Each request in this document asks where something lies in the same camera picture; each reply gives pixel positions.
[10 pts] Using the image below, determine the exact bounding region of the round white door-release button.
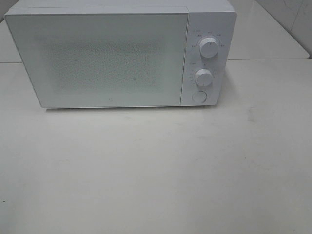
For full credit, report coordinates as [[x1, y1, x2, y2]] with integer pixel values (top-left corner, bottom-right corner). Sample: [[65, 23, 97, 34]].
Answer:
[[192, 91, 207, 103]]

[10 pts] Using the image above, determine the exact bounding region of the white dial knob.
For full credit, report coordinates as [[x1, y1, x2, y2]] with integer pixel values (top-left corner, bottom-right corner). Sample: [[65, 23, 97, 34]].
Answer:
[[195, 69, 213, 87], [199, 37, 219, 58]]

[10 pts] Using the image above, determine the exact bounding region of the white microwave door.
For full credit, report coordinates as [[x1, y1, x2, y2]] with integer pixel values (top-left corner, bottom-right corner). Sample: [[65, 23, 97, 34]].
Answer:
[[6, 14, 188, 108]]

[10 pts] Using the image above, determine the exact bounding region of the white microwave oven body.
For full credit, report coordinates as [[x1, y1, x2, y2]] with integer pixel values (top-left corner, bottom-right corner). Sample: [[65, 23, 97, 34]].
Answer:
[[4, 0, 237, 108]]

